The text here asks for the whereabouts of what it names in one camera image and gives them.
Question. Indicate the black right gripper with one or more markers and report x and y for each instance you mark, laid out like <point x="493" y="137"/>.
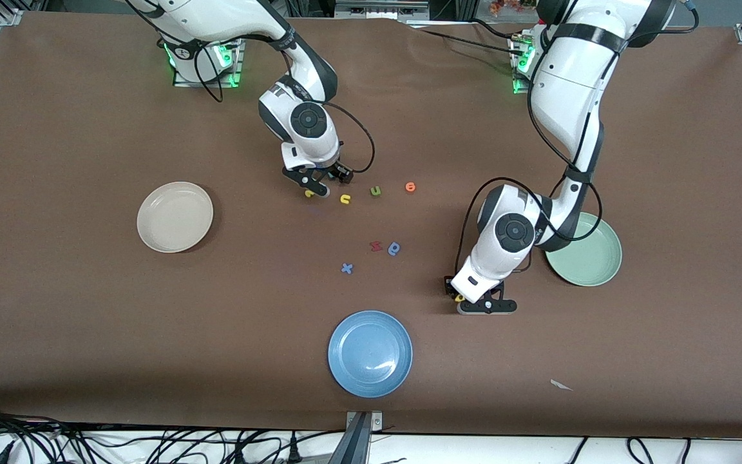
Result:
<point x="330" y="170"/>

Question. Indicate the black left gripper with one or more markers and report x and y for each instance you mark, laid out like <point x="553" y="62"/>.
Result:
<point x="451" y="287"/>

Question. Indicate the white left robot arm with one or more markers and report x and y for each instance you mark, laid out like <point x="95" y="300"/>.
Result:
<point x="564" y="84"/>

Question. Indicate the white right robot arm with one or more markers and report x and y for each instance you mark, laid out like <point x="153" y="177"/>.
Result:
<point x="229" y="19"/>

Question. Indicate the blue foam letter a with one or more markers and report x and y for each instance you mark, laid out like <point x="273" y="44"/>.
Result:
<point x="394" y="248"/>

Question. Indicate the blue round plate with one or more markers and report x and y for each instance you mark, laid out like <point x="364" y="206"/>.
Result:
<point x="370" y="354"/>

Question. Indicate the white paper scrap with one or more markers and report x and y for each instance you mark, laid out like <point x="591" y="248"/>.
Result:
<point x="560" y="385"/>

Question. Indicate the green round plate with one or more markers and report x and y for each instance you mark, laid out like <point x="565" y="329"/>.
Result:
<point x="587" y="258"/>

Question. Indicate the beige round plate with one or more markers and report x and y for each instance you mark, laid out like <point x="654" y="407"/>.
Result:
<point x="174" y="217"/>

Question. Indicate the orange artificial flowers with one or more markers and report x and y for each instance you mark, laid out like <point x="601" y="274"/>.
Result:
<point x="506" y="6"/>

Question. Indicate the brown table cover sheet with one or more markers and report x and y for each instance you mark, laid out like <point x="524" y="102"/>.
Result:
<point x="87" y="322"/>

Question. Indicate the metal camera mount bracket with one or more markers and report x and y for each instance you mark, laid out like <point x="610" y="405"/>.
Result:
<point x="361" y="422"/>

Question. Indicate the aluminium frame beam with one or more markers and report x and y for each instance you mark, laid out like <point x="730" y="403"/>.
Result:
<point x="380" y="9"/>

